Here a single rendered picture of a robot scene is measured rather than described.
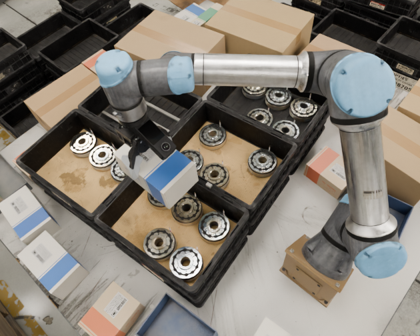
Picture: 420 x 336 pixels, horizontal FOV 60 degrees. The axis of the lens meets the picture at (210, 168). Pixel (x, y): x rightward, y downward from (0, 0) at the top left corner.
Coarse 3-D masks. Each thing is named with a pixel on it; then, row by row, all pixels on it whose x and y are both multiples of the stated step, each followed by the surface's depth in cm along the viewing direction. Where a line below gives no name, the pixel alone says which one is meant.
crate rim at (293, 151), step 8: (200, 104) 136; (208, 104) 136; (216, 104) 135; (192, 112) 134; (224, 112) 133; (232, 112) 132; (184, 120) 132; (240, 120) 131; (248, 120) 130; (256, 128) 128; (264, 128) 127; (280, 136) 125; (296, 144) 123; (288, 160) 120; (280, 168) 118; (200, 176) 119; (272, 176) 116; (272, 184) 117; (224, 192) 115; (264, 192) 114; (240, 200) 113; (256, 200) 112; (248, 208) 111
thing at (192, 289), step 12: (132, 180) 120; (120, 192) 118; (216, 192) 115; (108, 204) 116; (96, 216) 114; (108, 228) 113; (240, 228) 109; (120, 240) 109; (228, 240) 106; (156, 264) 104; (216, 264) 105; (168, 276) 102; (204, 276) 101; (192, 288) 99
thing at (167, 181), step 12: (120, 156) 99; (144, 156) 98; (156, 156) 98; (180, 156) 98; (144, 168) 96; (156, 168) 96; (168, 168) 96; (180, 168) 96; (192, 168) 96; (144, 180) 96; (156, 180) 94; (168, 180) 94; (180, 180) 95; (192, 180) 100; (156, 192) 96; (168, 192) 93; (180, 192) 99; (168, 204) 97
